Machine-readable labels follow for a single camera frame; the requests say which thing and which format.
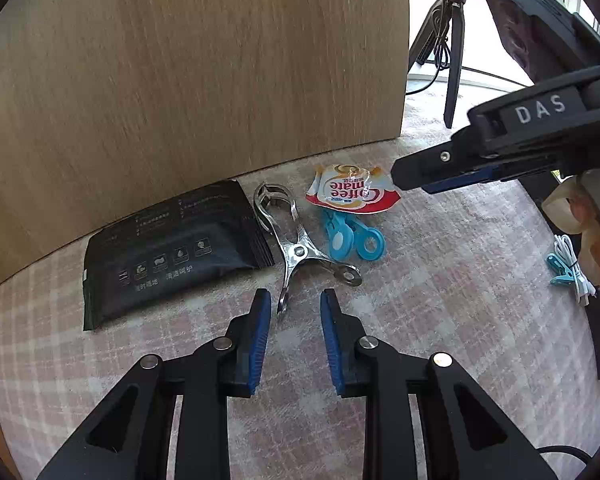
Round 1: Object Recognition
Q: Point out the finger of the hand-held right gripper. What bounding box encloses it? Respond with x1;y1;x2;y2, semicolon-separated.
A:
392;137;556;194

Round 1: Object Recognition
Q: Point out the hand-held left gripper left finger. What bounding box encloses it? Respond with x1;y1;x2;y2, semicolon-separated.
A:
36;288;272;480

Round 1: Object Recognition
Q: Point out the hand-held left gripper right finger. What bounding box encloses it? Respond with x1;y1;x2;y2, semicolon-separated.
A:
320;288;556;480

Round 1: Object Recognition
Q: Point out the silver metal clamp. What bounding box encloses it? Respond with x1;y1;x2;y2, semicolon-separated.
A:
253;182;363;318

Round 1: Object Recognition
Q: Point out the red white creamer packet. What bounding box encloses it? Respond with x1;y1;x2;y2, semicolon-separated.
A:
305;162;398;215

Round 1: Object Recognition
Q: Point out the black tripod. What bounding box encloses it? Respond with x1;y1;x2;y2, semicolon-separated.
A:
409;0;481;129

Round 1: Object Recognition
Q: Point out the light blue sealing clip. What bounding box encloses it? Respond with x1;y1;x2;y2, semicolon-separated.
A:
320;208;387;262

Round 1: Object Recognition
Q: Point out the black wet wipes packet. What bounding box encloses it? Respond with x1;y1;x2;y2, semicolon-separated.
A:
82;180;276;332

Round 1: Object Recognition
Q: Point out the teal clothespin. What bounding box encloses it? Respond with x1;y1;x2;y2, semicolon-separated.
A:
546;253;583;286

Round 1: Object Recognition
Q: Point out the wooden board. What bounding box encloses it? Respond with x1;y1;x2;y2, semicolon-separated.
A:
0;0;411;288

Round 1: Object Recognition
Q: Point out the white cable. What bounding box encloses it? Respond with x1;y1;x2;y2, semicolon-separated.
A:
554;234;597;307

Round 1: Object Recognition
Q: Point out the thin black cable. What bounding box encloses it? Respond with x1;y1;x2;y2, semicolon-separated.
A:
535;445;596;467

